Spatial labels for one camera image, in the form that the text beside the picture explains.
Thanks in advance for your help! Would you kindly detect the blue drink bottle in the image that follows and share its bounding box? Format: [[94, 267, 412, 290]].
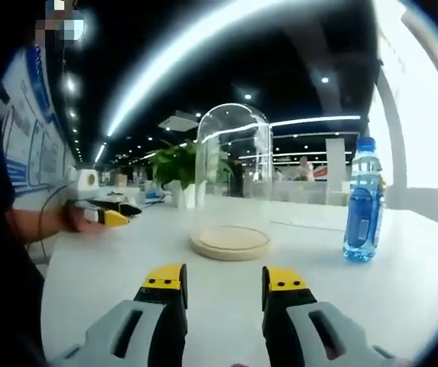
[[342, 135, 388, 264]]

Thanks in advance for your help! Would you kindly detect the round wooden cover base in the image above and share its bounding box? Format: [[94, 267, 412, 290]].
[[188, 225, 272, 262]]

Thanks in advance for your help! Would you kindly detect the green potted plant white pot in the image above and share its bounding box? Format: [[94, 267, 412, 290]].
[[151, 138, 235, 209]]

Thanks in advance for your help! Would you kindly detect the clear glass dome cover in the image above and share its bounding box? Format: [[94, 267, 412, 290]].
[[194, 102, 274, 245]]

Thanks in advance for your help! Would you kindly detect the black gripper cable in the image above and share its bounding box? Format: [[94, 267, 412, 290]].
[[37, 185, 70, 265]]

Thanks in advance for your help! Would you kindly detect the ceiling air conditioner unit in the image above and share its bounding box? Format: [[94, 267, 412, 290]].
[[158, 112, 200, 133]]

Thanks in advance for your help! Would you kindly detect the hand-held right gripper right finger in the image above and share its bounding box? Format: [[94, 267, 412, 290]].
[[262, 266, 410, 367]]

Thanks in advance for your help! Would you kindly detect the long ceiling light strip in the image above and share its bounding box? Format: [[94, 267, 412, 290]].
[[106, 0, 281, 138]]

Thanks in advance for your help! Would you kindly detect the person's left hand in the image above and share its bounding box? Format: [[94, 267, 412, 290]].
[[63, 206, 105, 233]]

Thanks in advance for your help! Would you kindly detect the blue white wall poster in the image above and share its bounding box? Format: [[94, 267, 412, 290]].
[[0, 45, 75, 200]]

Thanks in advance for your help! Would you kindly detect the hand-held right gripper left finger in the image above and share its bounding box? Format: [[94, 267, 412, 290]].
[[52, 262, 189, 367]]

